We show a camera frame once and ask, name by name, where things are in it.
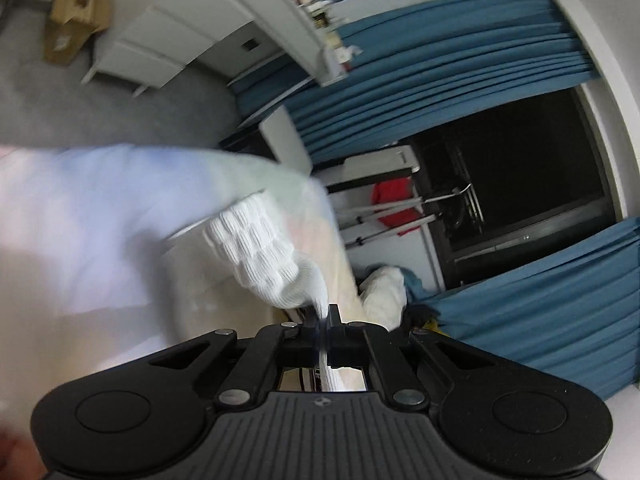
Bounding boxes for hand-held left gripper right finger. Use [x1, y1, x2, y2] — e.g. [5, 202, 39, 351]
[327, 305, 501, 411]

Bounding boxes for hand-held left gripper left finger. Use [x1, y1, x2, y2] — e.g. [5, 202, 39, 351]
[145, 305, 328, 411]

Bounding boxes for white pants with black stripe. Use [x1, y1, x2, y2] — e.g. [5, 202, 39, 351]
[202, 189, 370, 394]

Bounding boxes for pile of white clothes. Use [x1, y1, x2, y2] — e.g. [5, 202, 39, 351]
[357, 265, 409, 334]

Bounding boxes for garment steamer stand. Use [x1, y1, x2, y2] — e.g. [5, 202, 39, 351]
[339, 184, 474, 249]

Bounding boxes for red garment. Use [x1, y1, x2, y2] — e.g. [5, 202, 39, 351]
[372, 180, 427, 234]

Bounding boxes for dark window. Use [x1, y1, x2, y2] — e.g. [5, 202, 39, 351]
[397, 85, 628, 292]

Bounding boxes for white tissue box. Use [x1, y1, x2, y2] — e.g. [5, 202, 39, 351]
[327, 45, 363, 67]

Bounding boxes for white dressing table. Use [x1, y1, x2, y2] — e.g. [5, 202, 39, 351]
[81, 0, 352, 97]

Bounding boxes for cardboard box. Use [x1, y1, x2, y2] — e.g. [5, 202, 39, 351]
[42, 0, 114, 66]

